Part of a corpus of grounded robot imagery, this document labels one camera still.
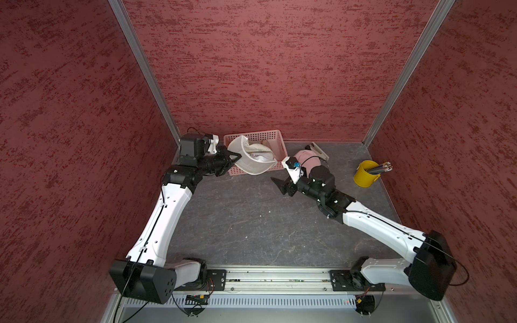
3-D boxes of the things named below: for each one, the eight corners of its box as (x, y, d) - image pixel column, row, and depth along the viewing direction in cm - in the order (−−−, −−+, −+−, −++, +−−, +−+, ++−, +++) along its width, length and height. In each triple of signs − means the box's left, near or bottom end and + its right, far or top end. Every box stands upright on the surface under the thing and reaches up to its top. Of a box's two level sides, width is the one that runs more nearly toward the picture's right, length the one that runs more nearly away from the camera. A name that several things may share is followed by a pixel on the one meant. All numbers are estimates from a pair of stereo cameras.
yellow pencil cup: (356, 188, 103) (365, 176, 94) (351, 173, 109) (358, 160, 101) (372, 188, 103) (382, 176, 95) (366, 173, 109) (375, 160, 101)
